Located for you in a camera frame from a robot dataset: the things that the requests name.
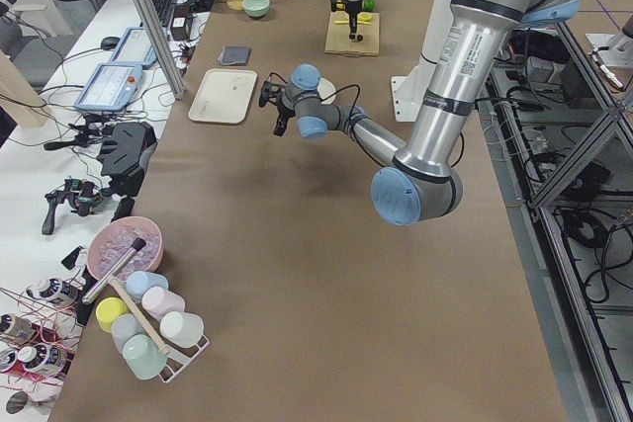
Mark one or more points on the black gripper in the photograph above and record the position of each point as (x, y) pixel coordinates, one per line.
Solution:
(352, 9)
(284, 111)

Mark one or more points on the beige round plate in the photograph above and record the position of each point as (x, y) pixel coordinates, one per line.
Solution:
(326, 90)

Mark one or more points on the white rabbit tray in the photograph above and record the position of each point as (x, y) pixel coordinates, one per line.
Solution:
(223, 96)

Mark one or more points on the yellow plastic knife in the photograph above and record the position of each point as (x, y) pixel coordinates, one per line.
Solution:
(365, 22)

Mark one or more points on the wooden cutting board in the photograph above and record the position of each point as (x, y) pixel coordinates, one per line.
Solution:
(340, 40)

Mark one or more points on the grey folded cloth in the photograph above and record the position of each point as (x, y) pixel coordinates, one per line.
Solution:
(234, 55)

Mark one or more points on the mint green bowl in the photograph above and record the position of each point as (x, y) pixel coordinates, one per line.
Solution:
(256, 8)

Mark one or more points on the blue teach pendant upper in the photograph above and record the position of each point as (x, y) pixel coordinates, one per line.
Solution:
(134, 46)

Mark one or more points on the blue teach pendant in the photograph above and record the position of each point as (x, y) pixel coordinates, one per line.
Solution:
(134, 46)
(110, 88)

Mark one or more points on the blue teach pendant lower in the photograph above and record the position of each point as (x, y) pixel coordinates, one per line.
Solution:
(110, 88)

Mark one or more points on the black keyboard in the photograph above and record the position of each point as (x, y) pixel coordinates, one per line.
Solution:
(163, 10)

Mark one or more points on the black computer mouse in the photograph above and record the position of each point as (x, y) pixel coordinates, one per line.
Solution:
(109, 43)

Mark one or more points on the pink bowl with ice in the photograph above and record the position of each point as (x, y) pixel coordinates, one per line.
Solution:
(111, 243)

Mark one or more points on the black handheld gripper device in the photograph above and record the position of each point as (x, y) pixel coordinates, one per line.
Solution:
(83, 196)

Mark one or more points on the blue cup on rack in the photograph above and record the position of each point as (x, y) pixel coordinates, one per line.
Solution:
(139, 282)

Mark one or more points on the pink cup on rack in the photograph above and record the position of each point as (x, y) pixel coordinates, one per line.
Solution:
(157, 302)

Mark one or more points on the white cup on rack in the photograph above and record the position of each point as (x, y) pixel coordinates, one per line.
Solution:
(184, 329)

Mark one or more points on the grey cup on rack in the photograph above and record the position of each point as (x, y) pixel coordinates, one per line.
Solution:
(124, 328)

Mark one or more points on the yellow cup on rack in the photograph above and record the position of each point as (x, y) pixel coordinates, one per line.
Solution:
(108, 311)

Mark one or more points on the pastel cups rack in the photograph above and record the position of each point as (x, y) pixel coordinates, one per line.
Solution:
(178, 358)

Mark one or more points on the black-tipped metal stirrer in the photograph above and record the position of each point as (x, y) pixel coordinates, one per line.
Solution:
(90, 295)

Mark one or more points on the mint cup on rack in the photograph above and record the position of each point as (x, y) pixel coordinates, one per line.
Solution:
(143, 357)

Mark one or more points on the bottle rack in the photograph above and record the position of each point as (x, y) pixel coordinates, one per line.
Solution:
(39, 337)

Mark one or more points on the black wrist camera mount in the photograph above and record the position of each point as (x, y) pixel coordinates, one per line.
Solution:
(271, 90)
(337, 5)

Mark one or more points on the aluminium frame post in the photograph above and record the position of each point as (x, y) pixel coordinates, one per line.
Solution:
(161, 46)

